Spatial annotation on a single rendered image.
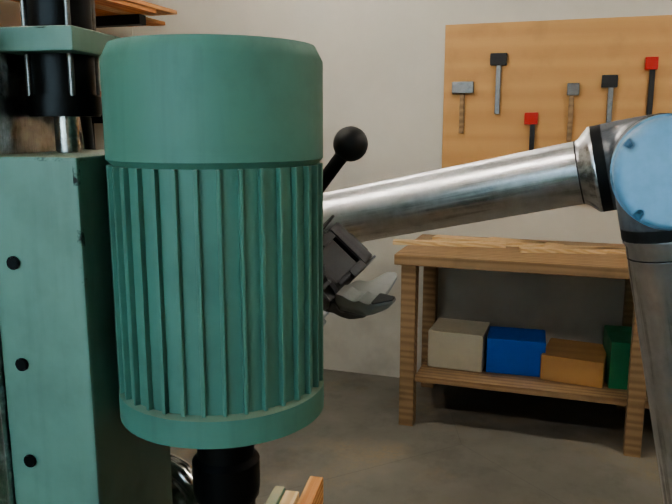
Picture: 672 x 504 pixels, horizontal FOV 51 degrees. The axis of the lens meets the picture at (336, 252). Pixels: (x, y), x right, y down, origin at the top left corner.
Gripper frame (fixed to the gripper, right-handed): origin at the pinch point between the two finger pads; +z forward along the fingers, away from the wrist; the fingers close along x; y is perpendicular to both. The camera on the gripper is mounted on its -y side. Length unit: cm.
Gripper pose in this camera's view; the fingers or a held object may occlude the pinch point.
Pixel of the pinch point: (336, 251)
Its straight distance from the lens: 69.7
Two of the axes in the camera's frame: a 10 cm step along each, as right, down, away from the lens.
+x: 7.2, 6.9, -0.2
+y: 6.4, -6.5, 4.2
